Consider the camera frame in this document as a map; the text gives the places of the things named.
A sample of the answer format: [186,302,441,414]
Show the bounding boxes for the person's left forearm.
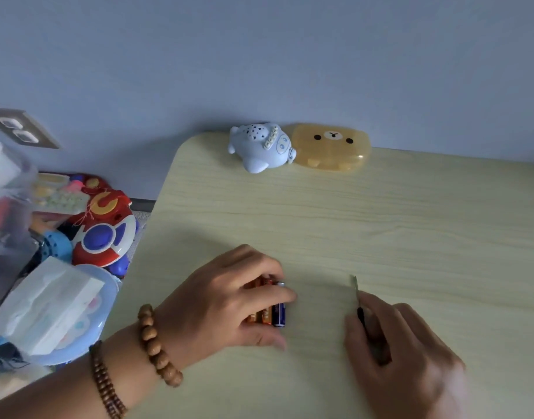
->
[0,318,163,419]

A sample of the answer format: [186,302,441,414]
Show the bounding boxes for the small black-handled screwdriver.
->
[349,274,381,347]

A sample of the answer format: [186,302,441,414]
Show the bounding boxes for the large-bead wooden bracelet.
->
[137,303,184,388]

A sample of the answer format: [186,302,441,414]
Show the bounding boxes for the person's right hand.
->
[344,291,467,419]

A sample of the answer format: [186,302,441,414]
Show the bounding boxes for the light blue plastic tub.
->
[11,262,120,367]

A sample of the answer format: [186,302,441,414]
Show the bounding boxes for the red blue round toy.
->
[64,173,138,279]

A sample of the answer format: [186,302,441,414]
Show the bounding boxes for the grey wall outlet white covers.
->
[0,106,61,150]

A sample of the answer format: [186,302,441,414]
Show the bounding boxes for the orange battery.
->
[259,278,275,326]
[245,279,262,324]

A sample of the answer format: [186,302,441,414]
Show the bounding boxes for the light blue animal toy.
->
[227,122,297,175]

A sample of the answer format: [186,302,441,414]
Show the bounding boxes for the person's left hand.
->
[155,244,298,370]

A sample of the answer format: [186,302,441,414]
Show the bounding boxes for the small-bead wooden bracelet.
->
[88,340,130,419]

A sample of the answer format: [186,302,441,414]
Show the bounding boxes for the yellow bear storage box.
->
[291,122,372,173]

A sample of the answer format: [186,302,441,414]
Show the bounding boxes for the dark blue battery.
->
[272,281,287,328]

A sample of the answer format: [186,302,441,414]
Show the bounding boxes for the white tissue pack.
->
[0,256,107,357]

